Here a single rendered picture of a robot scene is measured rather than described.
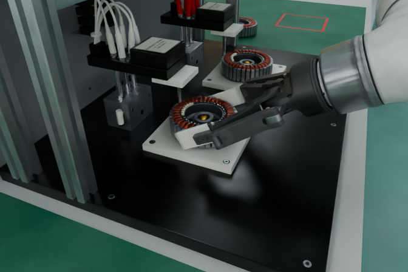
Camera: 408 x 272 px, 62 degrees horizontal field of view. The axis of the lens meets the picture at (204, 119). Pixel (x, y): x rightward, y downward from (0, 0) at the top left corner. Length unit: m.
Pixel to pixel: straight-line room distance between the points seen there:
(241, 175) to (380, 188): 1.32
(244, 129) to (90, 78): 0.36
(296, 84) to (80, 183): 0.30
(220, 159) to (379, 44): 0.26
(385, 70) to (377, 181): 1.41
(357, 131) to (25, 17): 0.56
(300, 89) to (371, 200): 1.29
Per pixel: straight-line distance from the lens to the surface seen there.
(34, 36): 0.38
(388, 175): 1.87
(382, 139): 2.11
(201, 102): 0.59
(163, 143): 0.55
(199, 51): 0.81
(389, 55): 0.42
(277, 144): 0.57
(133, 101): 0.59
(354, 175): 0.59
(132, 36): 0.56
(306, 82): 0.45
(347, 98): 0.44
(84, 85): 0.69
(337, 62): 0.44
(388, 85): 0.43
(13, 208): 0.55
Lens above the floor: 1.11
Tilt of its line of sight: 33 degrees down
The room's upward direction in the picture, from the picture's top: straight up
